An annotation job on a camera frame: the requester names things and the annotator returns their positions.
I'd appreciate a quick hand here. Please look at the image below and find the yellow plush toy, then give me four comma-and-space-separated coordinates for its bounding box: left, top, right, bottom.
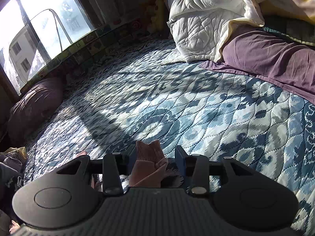
146, 0, 169, 35

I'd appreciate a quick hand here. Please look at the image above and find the window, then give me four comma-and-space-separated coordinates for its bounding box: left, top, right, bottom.
1, 0, 94, 95

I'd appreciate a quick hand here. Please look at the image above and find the purple sheet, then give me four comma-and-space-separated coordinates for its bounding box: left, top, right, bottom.
201, 25, 314, 103

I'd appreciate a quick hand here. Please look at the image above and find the purple round pillow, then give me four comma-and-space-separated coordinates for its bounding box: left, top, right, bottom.
7, 77, 63, 147

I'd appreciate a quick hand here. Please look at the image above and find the white quilted blanket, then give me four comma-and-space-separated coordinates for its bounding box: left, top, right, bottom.
167, 0, 265, 62

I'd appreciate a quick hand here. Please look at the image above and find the blue patterned quilt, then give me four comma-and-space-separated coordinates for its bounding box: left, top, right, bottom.
25, 39, 314, 235

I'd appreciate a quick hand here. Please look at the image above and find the pink sweatshirt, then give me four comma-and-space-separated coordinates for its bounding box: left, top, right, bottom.
76, 139, 169, 189

